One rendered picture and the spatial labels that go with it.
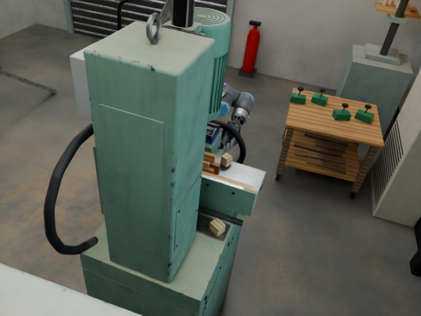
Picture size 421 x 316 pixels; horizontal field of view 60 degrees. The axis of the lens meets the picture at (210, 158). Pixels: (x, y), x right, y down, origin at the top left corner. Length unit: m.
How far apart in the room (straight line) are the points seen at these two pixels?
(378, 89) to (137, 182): 2.76
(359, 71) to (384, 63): 0.22
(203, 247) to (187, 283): 0.15
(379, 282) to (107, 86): 2.07
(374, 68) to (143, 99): 2.74
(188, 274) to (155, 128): 0.59
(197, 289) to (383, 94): 2.63
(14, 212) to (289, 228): 1.80
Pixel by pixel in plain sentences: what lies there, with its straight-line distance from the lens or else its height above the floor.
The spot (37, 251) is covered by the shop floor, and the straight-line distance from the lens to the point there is 2.41.
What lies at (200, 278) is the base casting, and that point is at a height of 0.80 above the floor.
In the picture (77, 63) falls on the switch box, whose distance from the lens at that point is 0.89.
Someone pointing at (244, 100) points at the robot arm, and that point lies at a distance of 2.04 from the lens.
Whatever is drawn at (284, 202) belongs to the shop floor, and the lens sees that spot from 2.71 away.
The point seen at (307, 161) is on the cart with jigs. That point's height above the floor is 0.20.
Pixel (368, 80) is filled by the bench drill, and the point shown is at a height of 0.57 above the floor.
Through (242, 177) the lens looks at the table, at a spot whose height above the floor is 0.90.
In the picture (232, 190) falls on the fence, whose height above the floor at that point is 0.94.
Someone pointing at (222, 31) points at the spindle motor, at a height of 1.49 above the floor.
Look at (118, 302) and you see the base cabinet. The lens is 1.45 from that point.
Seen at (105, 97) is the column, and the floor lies 1.42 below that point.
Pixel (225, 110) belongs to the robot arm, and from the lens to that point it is 1.90.
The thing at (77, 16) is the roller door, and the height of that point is 0.23.
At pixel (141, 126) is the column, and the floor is 1.37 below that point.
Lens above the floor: 1.83
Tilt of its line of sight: 38 degrees down
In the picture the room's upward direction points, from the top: 7 degrees clockwise
